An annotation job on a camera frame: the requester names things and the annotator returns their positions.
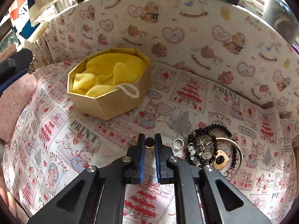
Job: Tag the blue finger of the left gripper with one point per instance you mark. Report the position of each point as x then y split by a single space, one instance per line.
7 82

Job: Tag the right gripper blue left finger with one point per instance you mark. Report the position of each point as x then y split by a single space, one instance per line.
96 195

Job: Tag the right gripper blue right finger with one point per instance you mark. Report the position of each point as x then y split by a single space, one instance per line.
202 195

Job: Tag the round gold pendant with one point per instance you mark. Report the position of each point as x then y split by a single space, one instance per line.
221 160

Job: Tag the striped curtain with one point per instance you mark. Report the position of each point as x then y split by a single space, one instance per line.
24 15

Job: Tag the gold bangle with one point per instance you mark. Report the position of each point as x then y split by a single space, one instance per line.
236 147

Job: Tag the yellow cloth in box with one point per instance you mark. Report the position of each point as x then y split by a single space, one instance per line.
104 72

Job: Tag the octagonal cardboard box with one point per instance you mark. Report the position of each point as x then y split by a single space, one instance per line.
121 99

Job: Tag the teddy bear print cloth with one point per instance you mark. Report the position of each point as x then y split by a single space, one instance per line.
222 42

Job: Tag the grey translucent container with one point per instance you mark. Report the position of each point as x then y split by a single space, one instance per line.
281 18

